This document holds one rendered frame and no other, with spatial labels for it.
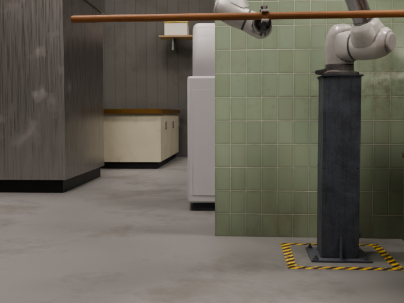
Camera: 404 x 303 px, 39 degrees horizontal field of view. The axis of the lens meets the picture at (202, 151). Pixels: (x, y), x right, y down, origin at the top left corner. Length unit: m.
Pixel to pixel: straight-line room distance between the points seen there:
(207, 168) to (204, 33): 1.13
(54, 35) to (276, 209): 3.17
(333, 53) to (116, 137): 5.65
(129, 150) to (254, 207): 4.89
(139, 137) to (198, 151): 3.80
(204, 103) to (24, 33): 2.22
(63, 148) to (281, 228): 2.84
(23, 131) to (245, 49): 3.00
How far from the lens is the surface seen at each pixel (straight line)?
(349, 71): 3.17
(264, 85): 3.66
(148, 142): 8.35
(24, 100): 6.00
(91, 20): 2.47
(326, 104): 3.12
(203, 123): 4.61
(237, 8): 2.70
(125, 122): 8.40
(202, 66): 4.73
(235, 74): 3.67
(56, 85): 5.90
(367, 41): 3.04
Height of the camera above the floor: 0.79
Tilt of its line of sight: 4 degrees down
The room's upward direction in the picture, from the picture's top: straight up
